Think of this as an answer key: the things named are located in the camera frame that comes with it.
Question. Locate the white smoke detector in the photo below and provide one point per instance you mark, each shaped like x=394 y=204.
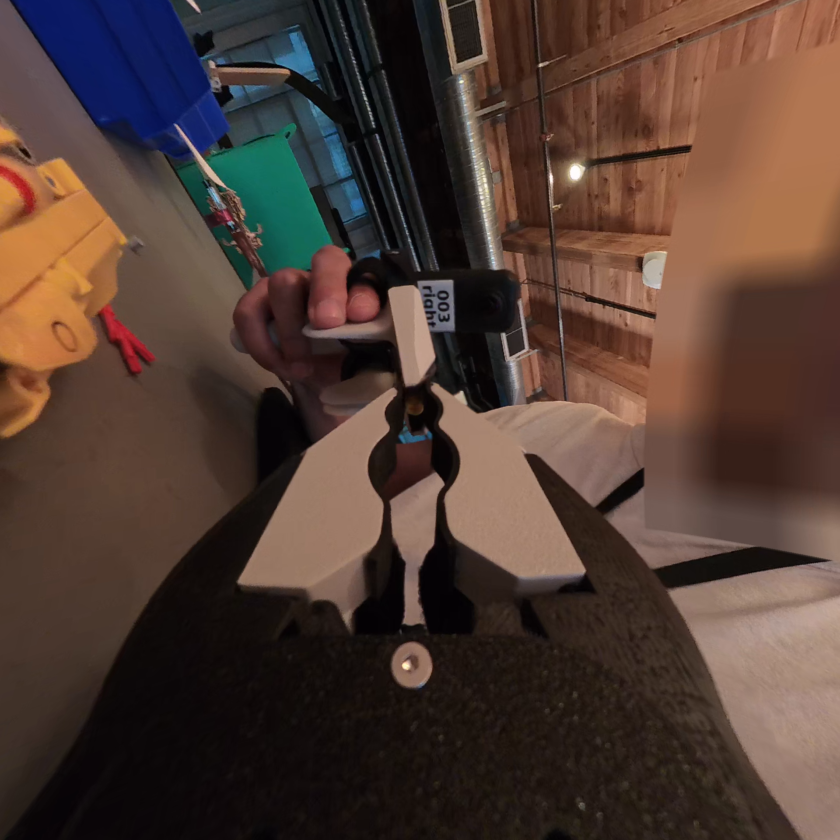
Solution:
x=655 y=269

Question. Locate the black ceiling pipes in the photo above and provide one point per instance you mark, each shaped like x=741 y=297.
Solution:
x=374 y=131

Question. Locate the yellow connector piece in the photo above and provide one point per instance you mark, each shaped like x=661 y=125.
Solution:
x=414 y=405

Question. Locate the white vent grille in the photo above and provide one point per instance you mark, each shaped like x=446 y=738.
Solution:
x=516 y=331
x=466 y=33

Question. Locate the red axle pin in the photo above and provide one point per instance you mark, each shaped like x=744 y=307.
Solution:
x=129 y=358
x=110 y=323

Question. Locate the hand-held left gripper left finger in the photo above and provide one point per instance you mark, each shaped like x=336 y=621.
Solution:
x=321 y=525

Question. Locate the blue plastic bin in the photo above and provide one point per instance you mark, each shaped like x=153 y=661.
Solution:
x=131 y=65

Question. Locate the ceiling lamp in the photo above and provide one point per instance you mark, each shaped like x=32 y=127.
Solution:
x=576 y=172

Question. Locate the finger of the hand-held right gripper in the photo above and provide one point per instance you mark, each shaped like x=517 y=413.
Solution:
x=412 y=334
x=354 y=394

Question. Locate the crumpled white paper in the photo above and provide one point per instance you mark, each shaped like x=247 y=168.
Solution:
x=200 y=157

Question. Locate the white folding stand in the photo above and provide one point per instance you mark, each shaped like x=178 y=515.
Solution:
x=275 y=75

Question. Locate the yellow brick toy car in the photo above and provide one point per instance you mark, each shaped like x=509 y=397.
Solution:
x=46 y=275

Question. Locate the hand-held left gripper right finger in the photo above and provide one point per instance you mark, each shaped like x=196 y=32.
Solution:
x=512 y=525

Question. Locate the person's right hand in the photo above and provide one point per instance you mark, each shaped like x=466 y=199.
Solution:
x=282 y=321

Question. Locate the silver ventilation duct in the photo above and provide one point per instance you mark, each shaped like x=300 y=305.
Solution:
x=472 y=197

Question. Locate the tan and red small parts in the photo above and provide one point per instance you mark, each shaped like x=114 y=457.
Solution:
x=236 y=229

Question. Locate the green plastic bin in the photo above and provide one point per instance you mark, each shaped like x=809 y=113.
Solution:
x=275 y=190

